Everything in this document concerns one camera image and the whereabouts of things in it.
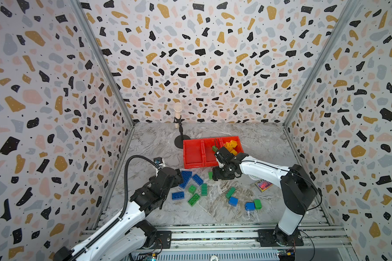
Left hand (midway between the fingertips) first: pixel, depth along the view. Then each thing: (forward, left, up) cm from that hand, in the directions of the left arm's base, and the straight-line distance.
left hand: (175, 171), depth 78 cm
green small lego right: (-12, -42, -16) cm, 46 cm away
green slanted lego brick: (-5, -28, -15) cm, 33 cm away
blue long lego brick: (-6, +1, -15) cm, 17 cm away
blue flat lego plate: (+5, -4, -15) cm, 17 cm away
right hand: (+3, -20, -10) cm, 23 cm away
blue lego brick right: (-12, -37, -16) cm, 42 cm away
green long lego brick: (-8, -9, -16) cm, 20 cm away
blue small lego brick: (-9, -29, -17) cm, 35 cm away
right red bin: (+21, -36, -11) cm, 43 cm away
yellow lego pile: (+25, -32, -14) cm, 43 cm away
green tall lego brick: (-3, -14, -15) cm, 21 cm away
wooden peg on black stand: (+31, +3, -15) cm, 34 cm away
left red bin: (+22, -8, -17) cm, 29 cm away
